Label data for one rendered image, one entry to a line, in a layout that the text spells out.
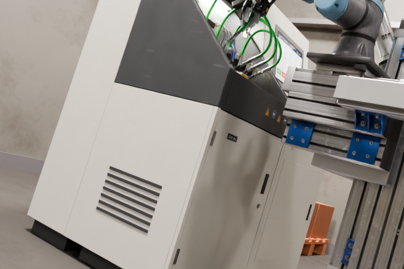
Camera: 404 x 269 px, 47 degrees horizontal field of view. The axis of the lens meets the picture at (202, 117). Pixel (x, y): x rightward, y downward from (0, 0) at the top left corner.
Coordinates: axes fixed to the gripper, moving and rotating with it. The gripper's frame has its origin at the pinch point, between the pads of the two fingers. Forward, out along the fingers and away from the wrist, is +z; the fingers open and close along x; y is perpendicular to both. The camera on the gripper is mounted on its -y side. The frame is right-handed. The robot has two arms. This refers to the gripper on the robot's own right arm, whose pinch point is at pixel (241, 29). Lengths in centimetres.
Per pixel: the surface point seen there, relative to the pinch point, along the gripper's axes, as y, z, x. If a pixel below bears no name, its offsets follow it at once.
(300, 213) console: 24, 78, 83
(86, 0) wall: -217, -34, 78
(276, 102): 23.4, 29.1, 11.5
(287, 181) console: 24, 63, 51
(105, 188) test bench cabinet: -18, 89, -35
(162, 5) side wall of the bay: -21.2, 5.6, -34.7
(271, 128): 23.5, 41.0, 14.5
